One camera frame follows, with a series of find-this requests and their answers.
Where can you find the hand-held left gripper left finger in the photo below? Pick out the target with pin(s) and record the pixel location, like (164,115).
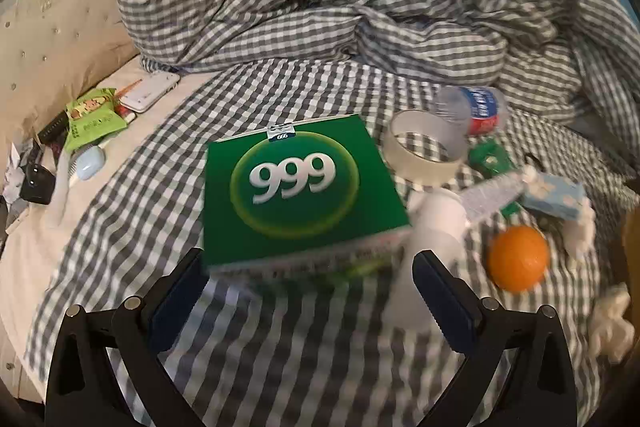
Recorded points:
(175,302)

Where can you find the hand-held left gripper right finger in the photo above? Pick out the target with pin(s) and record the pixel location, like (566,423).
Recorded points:
(442,302)

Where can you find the green plastic item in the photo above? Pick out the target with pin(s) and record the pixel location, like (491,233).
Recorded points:
(487,159)

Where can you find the green medicine box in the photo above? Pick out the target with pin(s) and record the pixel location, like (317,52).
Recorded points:
(300,187)

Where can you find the white paper cup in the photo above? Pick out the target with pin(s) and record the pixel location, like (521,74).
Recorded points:
(432,229)

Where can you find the orange fruit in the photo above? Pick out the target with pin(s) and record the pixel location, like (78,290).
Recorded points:
(517,259)

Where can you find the grey checked bed sheet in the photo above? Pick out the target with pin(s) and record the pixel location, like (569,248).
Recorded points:
(280,347)

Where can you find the white mattress cover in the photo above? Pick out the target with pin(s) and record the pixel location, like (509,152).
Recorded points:
(35,262)

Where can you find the light blue tissue packet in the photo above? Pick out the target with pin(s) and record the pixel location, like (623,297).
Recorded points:
(555,198)

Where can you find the white crumpled tissue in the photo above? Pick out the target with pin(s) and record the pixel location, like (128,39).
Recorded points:
(611,319)
(580,232)

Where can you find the clear tape roll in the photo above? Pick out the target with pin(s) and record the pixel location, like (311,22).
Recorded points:
(442,129)

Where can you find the black charger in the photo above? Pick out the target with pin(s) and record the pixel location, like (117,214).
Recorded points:
(37,183)

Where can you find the red lip balm tube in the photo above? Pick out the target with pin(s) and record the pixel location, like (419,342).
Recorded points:
(125,113)

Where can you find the plastic water bottle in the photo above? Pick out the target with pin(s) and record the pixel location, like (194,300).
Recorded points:
(480,107)

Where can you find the green snack packet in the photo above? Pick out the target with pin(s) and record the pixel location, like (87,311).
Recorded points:
(90,121)

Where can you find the crumpled paper scraps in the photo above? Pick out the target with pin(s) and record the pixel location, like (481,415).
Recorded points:
(12,179)

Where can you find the white power bank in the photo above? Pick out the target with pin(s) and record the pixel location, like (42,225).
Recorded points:
(148,93)

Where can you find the black remote control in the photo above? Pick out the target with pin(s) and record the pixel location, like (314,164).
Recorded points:
(54,128)

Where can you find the orange pencil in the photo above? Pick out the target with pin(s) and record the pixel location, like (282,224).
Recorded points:
(129,88)

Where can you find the beige tufted headboard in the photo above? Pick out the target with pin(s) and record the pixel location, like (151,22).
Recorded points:
(60,37)

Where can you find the grey checked duvet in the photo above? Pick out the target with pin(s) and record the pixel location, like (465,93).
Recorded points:
(350,7)

